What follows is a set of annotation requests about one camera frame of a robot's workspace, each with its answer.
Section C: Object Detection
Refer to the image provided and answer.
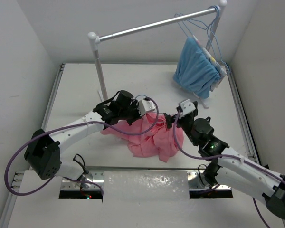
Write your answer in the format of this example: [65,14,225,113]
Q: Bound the pink t shirt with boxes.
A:
[101,113,184,162]

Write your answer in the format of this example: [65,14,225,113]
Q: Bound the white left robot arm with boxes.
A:
[24,90,154,180]

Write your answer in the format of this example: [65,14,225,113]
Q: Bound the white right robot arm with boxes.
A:
[164,100,285,220]

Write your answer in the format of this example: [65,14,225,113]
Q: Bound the blue t shirt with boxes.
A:
[173,37,219,99]

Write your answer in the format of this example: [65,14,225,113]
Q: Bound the metal base mounting plate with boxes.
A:
[61,169,231,194]

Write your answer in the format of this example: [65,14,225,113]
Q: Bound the white clothes rack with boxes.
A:
[88,0,228,109]

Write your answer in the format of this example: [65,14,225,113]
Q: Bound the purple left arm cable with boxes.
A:
[4,96,160,197]

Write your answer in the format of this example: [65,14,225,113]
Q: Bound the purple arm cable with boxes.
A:
[4,96,160,197]
[172,111,285,228]

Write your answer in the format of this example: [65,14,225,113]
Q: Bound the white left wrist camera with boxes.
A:
[138,99,156,117]

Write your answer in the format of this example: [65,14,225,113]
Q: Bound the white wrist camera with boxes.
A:
[138,99,156,117]
[179,99,197,118]

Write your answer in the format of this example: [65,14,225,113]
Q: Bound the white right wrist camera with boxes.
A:
[179,99,197,118]

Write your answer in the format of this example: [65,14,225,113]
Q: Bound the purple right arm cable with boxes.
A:
[172,111,285,228]

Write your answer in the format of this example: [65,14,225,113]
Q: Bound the blue wire hanger at end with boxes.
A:
[206,3,230,74]

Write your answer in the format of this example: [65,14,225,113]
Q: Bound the blue wire hanger with shirt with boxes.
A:
[172,13,211,95]

